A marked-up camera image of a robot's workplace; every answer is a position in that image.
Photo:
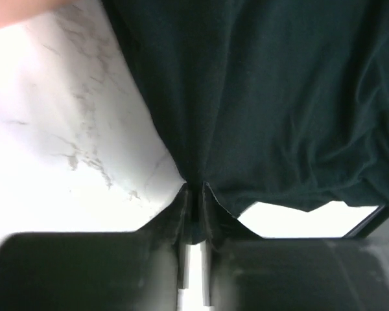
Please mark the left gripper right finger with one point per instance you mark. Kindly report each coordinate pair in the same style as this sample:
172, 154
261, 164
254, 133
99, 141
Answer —
244, 271

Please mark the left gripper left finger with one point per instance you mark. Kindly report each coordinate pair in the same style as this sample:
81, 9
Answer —
139, 270

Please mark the black t shirt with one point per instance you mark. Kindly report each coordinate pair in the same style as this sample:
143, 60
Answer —
280, 102

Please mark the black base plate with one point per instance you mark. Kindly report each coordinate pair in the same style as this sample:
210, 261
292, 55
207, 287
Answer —
375, 227

